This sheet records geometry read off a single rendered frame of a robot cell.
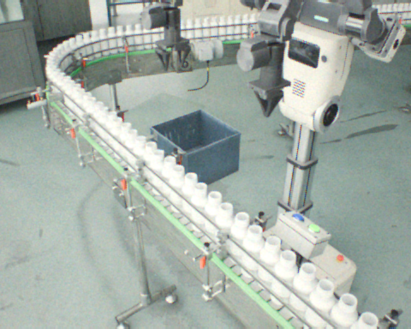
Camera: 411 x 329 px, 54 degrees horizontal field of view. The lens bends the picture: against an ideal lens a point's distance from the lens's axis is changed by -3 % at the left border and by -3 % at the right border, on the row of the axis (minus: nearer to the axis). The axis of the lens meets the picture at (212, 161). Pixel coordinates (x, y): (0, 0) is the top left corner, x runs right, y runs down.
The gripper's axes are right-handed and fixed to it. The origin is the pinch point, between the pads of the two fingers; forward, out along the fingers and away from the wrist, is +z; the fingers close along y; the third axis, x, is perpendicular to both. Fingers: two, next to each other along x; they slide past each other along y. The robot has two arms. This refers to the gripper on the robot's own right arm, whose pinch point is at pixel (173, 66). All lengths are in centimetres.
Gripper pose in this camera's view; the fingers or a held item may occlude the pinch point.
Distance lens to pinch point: 144.9
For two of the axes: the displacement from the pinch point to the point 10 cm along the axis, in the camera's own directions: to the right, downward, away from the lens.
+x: 6.3, 4.3, -6.4
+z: -0.2, 8.3, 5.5
